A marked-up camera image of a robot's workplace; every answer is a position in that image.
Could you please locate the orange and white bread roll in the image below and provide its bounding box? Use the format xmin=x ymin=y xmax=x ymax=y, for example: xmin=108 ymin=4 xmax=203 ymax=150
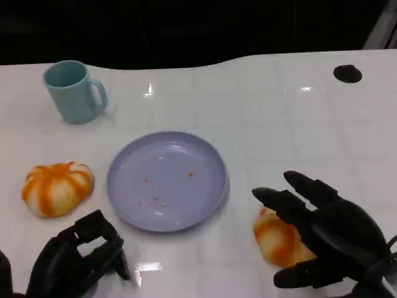
xmin=252 ymin=207 xmax=317 ymax=268
xmin=20 ymin=161 xmax=95 ymax=218

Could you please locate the black round table grommet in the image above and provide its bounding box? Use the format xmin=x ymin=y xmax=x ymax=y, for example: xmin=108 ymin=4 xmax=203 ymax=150
xmin=332 ymin=64 xmax=363 ymax=83

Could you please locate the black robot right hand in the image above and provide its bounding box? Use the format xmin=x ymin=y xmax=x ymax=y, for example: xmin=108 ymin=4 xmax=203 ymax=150
xmin=251 ymin=170 xmax=391 ymax=289

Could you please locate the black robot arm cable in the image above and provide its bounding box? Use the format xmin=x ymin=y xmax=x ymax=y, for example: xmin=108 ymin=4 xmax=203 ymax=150
xmin=362 ymin=234 xmax=397 ymax=298

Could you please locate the pale green mug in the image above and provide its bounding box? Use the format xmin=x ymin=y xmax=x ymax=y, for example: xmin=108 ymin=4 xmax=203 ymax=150
xmin=42 ymin=60 xmax=109 ymax=125

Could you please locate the grey metal frame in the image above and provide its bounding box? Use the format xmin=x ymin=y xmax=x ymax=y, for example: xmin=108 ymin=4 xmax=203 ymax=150
xmin=362 ymin=0 xmax=397 ymax=50

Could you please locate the lilac plate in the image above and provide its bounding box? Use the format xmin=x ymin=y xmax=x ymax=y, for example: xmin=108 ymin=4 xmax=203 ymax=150
xmin=107 ymin=131 xmax=230 ymax=233

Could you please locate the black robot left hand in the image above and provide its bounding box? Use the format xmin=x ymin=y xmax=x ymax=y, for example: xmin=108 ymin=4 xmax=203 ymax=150
xmin=26 ymin=209 xmax=133 ymax=298

